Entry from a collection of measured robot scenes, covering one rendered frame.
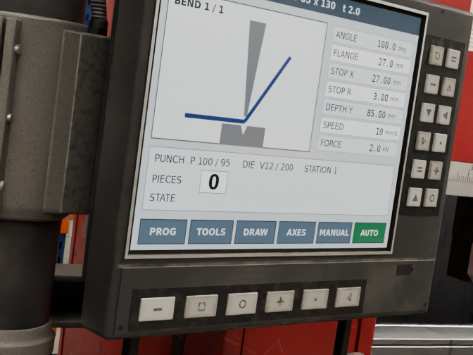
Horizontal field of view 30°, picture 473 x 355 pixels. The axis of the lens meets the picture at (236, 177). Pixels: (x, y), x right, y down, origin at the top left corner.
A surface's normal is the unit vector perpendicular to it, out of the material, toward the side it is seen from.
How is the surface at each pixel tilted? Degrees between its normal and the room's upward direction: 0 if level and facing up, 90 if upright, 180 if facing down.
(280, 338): 90
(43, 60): 90
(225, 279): 90
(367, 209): 90
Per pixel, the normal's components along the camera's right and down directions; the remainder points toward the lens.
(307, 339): 0.41, 0.14
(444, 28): 0.63, 0.15
